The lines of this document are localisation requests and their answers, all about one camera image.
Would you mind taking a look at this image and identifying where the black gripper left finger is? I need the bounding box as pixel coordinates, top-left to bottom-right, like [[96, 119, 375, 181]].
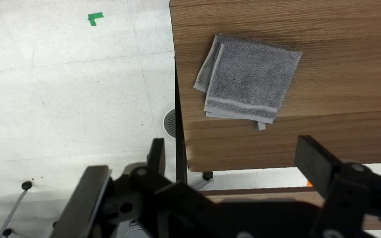
[[50, 164, 112, 238]]

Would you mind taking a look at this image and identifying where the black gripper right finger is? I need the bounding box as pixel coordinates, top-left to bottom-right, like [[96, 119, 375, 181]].
[[293, 133, 378, 238]]

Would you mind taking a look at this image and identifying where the grey towel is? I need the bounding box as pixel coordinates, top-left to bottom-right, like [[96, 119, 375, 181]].
[[193, 33, 304, 132]]

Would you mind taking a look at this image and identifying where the thin rod with black knob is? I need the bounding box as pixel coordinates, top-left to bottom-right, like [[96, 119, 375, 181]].
[[0, 178, 35, 238]]

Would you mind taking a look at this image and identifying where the black table leg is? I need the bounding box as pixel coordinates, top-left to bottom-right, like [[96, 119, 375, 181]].
[[173, 77, 190, 184]]

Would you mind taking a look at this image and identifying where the round grey floor grille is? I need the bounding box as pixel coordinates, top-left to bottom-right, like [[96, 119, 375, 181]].
[[161, 107, 177, 139]]

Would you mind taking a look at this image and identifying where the green tape floor mark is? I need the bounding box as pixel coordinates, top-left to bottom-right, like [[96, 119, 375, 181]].
[[86, 11, 104, 28]]

